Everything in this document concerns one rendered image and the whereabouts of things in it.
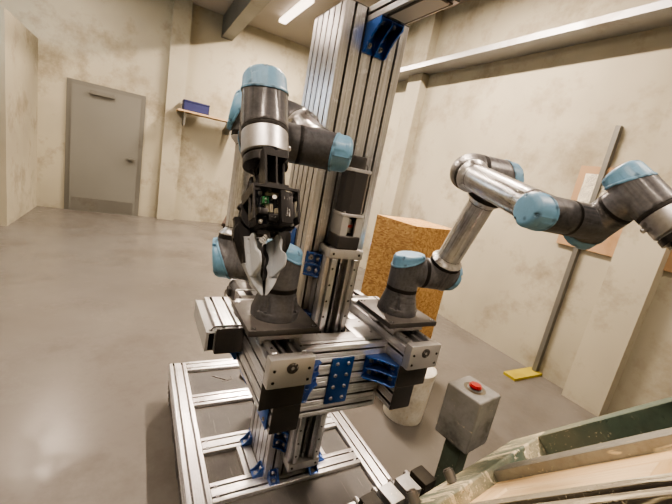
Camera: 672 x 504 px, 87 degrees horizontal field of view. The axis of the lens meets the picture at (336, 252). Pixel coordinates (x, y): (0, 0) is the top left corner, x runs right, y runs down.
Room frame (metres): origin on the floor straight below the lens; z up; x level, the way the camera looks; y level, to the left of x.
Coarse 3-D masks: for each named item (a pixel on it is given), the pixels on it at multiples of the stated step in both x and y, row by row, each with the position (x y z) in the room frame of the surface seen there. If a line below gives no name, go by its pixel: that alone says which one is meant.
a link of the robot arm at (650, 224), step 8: (664, 208) 0.66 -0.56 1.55; (648, 216) 0.67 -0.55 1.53; (656, 216) 0.66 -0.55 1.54; (664, 216) 0.65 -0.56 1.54; (640, 224) 0.69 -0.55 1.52; (648, 224) 0.67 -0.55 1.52; (656, 224) 0.66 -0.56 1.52; (664, 224) 0.65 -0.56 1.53; (648, 232) 0.69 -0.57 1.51; (656, 232) 0.66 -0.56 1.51; (664, 232) 0.65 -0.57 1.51; (656, 240) 0.67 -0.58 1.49
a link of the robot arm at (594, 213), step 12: (588, 204) 0.76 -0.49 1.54; (600, 204) 0.74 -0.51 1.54; (588, 216) 0.73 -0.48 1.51; (600, 216) 0.74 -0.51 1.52; (612, 216) 0.72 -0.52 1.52; (588, 228) 0.74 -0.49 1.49; (600, 228) 0.74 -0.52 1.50; (612, 228) 0.74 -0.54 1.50; (576, 240) 0.78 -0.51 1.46; (588, 240) 0.77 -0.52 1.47; (600, 240) 0.76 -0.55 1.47
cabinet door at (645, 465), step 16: (592, 464) 0.59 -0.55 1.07; (608, 464) 0.56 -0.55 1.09; (624, 464) 0.53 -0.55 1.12; (640, 464) 0.51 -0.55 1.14; (656, 464) 0.49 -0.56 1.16; (512, 480) 0.67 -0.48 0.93; (528, 480) 0.63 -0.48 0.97; (544, 480) 0.60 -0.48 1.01; (560, 480) 0.57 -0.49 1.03; (576, 480) 0.55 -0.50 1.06; (592, 480) 0.52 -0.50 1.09; (608, 480) 0.50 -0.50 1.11; (480, 496) 0.64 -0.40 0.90; (496, 496) 0.61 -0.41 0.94; (512, 496) 0.58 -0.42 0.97
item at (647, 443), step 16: (656, 432) 0.57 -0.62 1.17; (576, 448) 0.65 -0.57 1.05; (592, 448) 0.61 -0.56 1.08; (608, 448) 0.58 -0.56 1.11; (624, 448) 0.57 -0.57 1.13; (640, 448) 0.55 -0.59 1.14; (656, 448) 0.54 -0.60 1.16; (512, 464) 0.72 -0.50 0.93; (528, 464) 0.67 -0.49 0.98; (544, 464) 0.65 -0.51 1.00; (560, 464) 0.63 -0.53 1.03; (576, 464) 0.61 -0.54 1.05
